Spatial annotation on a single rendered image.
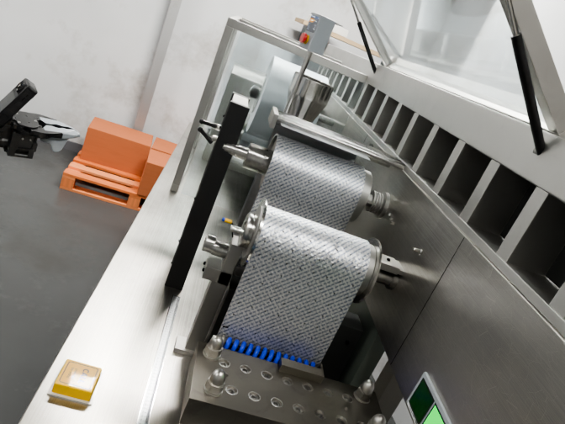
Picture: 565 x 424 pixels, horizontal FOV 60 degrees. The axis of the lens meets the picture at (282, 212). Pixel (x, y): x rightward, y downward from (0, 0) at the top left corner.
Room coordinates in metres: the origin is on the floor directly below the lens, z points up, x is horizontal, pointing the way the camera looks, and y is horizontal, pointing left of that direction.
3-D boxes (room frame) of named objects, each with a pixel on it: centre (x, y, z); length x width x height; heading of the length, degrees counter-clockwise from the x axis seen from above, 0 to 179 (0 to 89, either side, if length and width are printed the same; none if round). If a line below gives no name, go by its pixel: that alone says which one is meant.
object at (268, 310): (0.91, -0.09, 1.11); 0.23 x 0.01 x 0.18; 101
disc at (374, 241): (1.00, -0.21, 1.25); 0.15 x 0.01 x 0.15; 11
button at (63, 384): (0.74, 0.23, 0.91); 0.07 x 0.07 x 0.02; 11
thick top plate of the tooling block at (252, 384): (0.80, -0.16, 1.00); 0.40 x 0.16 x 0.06; 101
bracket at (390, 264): (1.01, -0.26, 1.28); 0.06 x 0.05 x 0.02; 101
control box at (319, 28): (1.49, 0.12, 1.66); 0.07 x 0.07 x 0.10; 29
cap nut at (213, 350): (0.82, 0.02, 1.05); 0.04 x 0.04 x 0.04
